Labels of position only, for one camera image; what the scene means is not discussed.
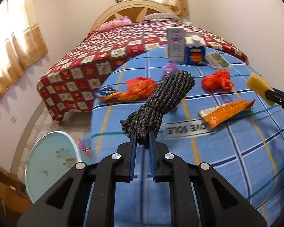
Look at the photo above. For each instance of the blue juice carton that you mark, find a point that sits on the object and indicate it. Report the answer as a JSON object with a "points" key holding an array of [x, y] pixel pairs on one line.
{"points": [[195, 54]]}

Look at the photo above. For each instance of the yellow sponge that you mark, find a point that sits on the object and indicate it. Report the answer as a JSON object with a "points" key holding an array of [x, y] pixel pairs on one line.
{"points": [[256, 84]]}

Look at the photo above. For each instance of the light blue cartoon bin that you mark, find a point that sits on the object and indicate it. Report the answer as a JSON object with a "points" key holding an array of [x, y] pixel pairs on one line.
{"points": [[52, 160]]}

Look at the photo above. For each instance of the purple wrapper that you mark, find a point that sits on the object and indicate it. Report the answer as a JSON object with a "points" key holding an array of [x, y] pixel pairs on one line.
{"points": [[169, 68]]}

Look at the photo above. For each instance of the pink pillow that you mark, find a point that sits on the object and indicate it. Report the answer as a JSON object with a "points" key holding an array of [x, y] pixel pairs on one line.
{"points": [[113, 23]]}

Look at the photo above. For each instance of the red shiny wrapper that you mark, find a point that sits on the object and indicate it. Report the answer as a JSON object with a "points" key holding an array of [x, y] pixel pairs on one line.
{"points": [[142, 87]]}

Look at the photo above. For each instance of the striped pillow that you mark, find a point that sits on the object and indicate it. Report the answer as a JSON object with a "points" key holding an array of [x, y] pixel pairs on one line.
{"points": [[161, 16]]}

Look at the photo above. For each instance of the blue orange wrapper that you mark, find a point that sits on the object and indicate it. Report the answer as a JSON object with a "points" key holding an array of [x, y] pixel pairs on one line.
{"points": [[108, 94]]}

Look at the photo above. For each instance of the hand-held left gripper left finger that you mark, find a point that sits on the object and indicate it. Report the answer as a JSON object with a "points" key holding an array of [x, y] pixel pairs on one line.
{"points": [[133, 156]]}

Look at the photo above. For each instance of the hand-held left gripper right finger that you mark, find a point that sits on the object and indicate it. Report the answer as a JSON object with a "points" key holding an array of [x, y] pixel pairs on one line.
{"points": [[152, 156]]}

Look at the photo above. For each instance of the orange snack packet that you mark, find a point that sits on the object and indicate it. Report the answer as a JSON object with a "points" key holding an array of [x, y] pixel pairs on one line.
{"points": [[224, 114]]}

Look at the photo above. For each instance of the wooden cabinet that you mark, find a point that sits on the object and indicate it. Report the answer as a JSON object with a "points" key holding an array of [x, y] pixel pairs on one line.
{"points": [[4, 186]]}

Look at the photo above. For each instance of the white tall carton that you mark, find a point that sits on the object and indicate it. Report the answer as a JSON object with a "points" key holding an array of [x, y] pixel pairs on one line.
{"points": [[175, 45]]}

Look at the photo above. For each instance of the red foam net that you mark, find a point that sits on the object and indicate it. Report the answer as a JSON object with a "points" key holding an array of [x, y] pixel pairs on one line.
{"points": [[215, 80]]}

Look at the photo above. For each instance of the white wall socket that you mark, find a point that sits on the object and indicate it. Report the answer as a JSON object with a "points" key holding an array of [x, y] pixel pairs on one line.
{"points": [[13, 119]]}

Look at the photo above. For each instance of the bed with red quilt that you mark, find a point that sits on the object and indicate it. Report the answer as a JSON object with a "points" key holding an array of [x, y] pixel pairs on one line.
{"points": [[90, 59]]}

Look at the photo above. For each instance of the red blue wrapper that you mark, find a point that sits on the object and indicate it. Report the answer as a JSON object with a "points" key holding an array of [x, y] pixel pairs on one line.
{"points": [[85, 147]]}

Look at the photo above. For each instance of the clear blister pack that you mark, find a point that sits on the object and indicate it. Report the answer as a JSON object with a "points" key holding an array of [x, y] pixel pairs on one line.
{"points": [[217, 60]]}

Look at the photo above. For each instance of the cream wooden headboard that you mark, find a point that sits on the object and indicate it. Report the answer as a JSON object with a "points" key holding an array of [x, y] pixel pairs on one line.
{"points": [[123, 8]]}

